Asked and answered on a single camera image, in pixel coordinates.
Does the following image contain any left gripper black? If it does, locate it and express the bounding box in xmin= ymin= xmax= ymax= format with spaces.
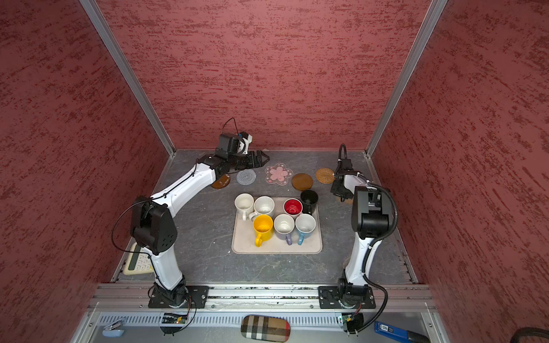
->
xmin=228 ymin=150 xmax=270 ymax=169

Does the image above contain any dark brown glossy coaster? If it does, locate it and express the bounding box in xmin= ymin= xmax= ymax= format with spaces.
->
xmin=211 ymin=174 xmax=231 ymax=190

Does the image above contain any grey woven round coaster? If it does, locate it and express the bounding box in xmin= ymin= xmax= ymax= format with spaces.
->
xmin=236 ymin=169 xmax=257 ymax=186

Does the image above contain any black mug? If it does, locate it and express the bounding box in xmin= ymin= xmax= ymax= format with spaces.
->
xmin=300 ymin=190 xmax=319 ymax=215

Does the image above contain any brown cork round coaster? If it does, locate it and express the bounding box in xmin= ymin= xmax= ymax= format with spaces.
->
xmin=292 ymin=173 xmax=314 ymax=192

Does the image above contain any cream white mug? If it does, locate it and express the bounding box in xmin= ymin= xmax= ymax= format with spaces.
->
xmin=234 ymin=193 xmax=254 ymax=221

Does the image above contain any pink flower coaster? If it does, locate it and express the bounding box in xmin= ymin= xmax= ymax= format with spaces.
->
xmin=264 ymin=163 xmax=294 ymax=186

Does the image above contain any white speckled mug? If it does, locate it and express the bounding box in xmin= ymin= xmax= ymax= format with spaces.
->
xmin=248 ymin=196 xmax=275 ymax=221

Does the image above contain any yellow mug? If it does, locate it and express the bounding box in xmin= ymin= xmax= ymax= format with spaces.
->
xmin=253 ymin=214 xmax=274 ymax=247

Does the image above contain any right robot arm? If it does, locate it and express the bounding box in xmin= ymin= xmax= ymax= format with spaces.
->
xmin=332 ymin=171 xmax=398 ymax=308

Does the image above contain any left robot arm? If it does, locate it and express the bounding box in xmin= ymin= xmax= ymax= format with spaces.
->
xmin=130 ymin=150 xmax=270 ymax=308

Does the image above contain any light blue mug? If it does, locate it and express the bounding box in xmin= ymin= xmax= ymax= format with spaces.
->
xmin=295 ymin=214 xmax=317 ymax=245

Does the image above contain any red inside white mug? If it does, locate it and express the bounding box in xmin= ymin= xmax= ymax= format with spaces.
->
xmin=283 ymin=199 xmax=303 ymax=219

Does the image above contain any beige rectangular tray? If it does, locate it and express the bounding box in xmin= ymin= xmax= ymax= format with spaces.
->
xmin=232 ymin=197 xmax=323 ymax=254

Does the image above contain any right circuit board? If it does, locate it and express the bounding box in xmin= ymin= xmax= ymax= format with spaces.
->
xmin=340 ymin=313 xmax=364 ymax=327

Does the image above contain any circuit board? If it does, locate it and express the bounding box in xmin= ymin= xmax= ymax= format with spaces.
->
xmin=161 ymin=313 xmax=189 ymax=325
xmin=340 ymin=313 xmax=364 ymax=327

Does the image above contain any cream calculator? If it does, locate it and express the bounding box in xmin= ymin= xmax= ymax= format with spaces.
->
xmin=122 ymin=242 xmax=154 ymax=275

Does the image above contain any plaid glasses case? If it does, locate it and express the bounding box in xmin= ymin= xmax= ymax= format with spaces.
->
xmin=240 ymin=314 xmax=291 ymax=342

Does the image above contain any blue tool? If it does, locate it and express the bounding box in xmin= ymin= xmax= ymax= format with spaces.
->
xmin=374 ymin=322 xmax=430 ymax=343

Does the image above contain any left circuit board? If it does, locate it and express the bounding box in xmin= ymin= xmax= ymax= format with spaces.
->
xmin=161 ymin=313 xmax=189 ymax=325

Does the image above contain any small stapler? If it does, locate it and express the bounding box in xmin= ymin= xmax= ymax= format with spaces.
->
xmin=102 ymin=319 xmax=125 ymax=338

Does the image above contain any lavender handle mug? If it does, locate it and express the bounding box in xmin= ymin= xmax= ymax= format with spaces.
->
xmin=274 ymin=214 xmax=295 ymax=246

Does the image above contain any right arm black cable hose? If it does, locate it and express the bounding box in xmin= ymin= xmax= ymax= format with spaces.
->
xmin=337 ymin=143 xmax=400 ymax=333

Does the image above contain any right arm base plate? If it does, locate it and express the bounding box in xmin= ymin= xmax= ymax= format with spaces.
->
xmin=318 ymin=285 xmax=376 ymax=310

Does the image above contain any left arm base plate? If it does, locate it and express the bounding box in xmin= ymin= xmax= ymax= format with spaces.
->
xmin=147 ymin=283 xmax=210 ymax=309

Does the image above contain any aluminium rail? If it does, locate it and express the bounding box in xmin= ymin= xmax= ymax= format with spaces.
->
xmin=87 ymin=282 xmax=437 ymax=312

